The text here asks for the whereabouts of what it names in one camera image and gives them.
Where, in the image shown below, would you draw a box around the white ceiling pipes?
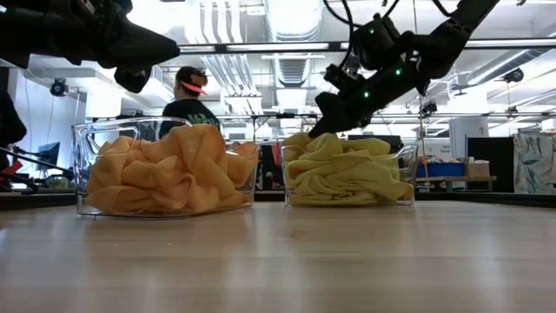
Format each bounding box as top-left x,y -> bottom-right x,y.
186,0 -> 266,117

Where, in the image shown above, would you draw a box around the cardboard box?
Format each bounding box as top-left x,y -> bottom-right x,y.
466,160 -> 492,177

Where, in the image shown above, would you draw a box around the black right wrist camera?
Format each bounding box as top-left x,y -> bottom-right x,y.
323,63 -> 364,95

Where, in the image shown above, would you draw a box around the small computer monitor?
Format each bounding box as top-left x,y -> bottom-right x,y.
36,141 -> 62,171

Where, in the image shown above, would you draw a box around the silver spiral duct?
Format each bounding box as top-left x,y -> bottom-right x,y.
465,46 -> 556,87

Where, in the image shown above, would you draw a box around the silver round ventilation duct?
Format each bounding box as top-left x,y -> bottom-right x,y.
263,0 -> 326,136

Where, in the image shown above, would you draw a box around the leaf patterned curtain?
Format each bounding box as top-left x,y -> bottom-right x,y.
513,131 -> 556,195

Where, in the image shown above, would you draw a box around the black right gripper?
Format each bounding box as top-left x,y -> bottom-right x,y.
307,58 -> 426,140

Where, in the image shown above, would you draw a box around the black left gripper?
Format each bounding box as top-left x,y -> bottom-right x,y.
68,0 -> 182,95

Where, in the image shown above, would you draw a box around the blue storage bin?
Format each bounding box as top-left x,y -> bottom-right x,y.
415,162 -> 467,179

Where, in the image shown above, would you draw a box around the black panel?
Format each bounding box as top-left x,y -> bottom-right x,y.
467,137 -> 516,193

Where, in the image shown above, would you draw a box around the red cloth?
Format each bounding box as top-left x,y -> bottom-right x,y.
269,142 -> 284,175

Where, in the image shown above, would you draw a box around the wooden bench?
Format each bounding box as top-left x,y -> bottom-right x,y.
415,175 -> 499,193

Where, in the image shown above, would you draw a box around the thin hanging cable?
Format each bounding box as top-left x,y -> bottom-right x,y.
414,93 -> 431,192

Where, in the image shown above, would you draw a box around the white pillar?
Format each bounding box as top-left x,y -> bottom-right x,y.
448,116 -> 491,163

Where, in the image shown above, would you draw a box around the long black ceiling light bar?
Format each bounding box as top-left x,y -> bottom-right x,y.
177,38 -> 556,57

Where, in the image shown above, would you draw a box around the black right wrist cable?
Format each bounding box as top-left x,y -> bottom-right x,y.
321,0 -> 364,66

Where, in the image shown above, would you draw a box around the long metal crossbar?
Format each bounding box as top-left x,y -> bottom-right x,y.
86,111 -> 556,121

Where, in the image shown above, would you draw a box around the clear plastic basket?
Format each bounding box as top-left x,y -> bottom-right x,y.
70,116 -> 262,219
280,143 -> 420,208

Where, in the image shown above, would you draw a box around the person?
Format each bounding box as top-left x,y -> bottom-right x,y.
157,64 -> 223,141

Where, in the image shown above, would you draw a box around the black lattice stand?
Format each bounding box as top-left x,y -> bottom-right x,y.
249,116 -> 267,192

